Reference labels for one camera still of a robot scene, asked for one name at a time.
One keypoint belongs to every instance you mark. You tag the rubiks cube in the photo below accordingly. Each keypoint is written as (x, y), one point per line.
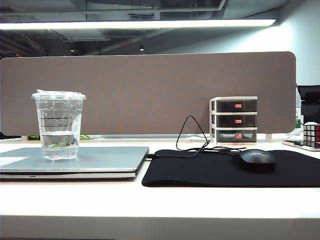
(312, 135)

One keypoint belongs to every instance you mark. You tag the clear plastic cup with water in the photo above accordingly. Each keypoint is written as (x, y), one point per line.
(60, 125)

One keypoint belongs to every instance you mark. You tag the long ceiling light bar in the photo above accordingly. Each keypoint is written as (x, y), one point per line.
(137, 25)

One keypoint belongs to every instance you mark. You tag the brown fabric desk divider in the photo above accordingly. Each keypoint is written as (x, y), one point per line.
(150, 95)

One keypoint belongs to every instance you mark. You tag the black computer mouse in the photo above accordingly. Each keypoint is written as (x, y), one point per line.
(255, 160)

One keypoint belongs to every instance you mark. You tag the small three-drawer organizer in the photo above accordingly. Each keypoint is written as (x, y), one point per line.
(212, 110)

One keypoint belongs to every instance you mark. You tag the black background monitor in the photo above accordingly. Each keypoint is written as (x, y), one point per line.
(311, 105)

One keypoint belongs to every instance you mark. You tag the black mouse pad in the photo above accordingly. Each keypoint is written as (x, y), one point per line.
(200, 172)

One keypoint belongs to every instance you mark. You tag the small ceiling spot lamp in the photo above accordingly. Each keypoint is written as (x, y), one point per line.
(141, 48)

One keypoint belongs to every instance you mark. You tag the plastic water bottle green label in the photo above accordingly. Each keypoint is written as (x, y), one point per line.
(298, 122)

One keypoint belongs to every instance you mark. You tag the closed silver laptop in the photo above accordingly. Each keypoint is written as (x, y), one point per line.
(105, 160)

